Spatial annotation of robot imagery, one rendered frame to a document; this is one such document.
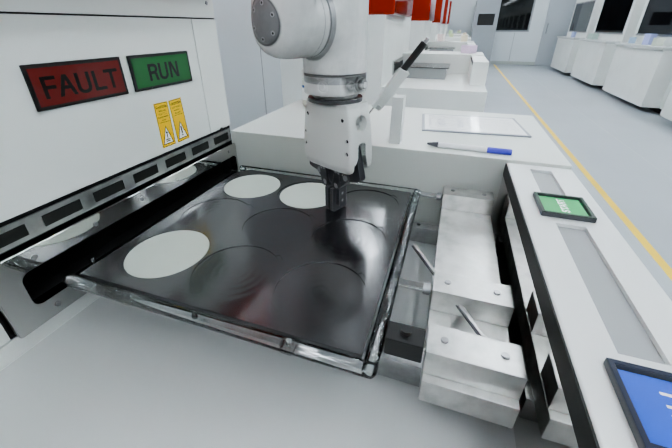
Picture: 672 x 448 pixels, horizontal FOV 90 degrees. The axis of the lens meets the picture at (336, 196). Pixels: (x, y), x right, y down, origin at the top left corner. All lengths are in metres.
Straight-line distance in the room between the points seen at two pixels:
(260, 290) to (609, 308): 0.32
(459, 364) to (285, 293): 0.18
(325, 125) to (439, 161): 0.24
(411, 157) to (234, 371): 0.43
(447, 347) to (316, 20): 0.34
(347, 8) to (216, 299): 0.35
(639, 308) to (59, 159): 0.60
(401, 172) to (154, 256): 0.42
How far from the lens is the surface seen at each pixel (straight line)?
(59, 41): 0.52
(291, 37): 0.38
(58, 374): 0.51
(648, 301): 0.38
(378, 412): 0.39
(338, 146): 0.46
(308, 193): 0.58
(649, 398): 0.30
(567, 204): 0.50
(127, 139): 0.57
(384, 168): 0.63
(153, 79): 0.59
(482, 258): 0.50
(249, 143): 0.73
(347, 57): 0.43
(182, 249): 0.48
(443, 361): 0.33
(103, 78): 0.54
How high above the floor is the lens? 1.16
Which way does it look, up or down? 27 degrees down
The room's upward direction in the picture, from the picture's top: straight up
